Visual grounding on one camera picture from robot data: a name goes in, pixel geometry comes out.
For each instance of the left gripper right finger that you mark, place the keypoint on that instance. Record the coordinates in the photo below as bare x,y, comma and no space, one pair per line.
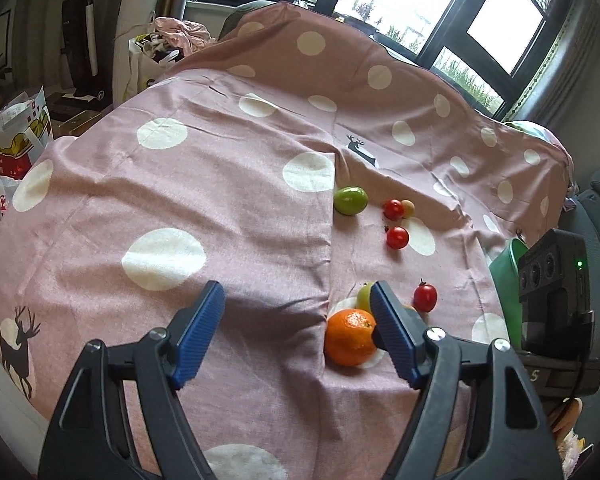
507,434

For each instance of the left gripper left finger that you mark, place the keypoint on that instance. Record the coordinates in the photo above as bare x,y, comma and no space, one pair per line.
90,436

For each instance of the green round fruit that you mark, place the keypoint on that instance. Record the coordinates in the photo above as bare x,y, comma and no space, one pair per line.
350,200

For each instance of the red cherry tomato with stem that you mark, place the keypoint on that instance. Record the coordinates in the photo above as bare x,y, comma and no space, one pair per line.
425,297

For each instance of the green plastic bowl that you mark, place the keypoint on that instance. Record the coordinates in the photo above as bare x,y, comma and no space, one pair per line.
505,276

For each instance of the small green fruit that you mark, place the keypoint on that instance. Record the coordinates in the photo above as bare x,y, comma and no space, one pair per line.
363,297

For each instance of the tan round fruit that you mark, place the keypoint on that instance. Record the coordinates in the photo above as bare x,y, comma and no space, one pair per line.
408,208

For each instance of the printed paper shopping bag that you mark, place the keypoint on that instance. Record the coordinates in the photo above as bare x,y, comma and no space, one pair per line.
25,130

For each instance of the pink polka dot cloth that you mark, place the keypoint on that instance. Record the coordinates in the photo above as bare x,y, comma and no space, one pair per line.
226,170

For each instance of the pink crumpled clothes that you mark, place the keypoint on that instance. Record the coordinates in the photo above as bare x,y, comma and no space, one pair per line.
188,36

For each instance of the black camera box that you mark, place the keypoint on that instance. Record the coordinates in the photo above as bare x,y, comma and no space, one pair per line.
557,320

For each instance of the black window frame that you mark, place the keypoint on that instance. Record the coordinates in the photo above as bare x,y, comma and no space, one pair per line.
489,50

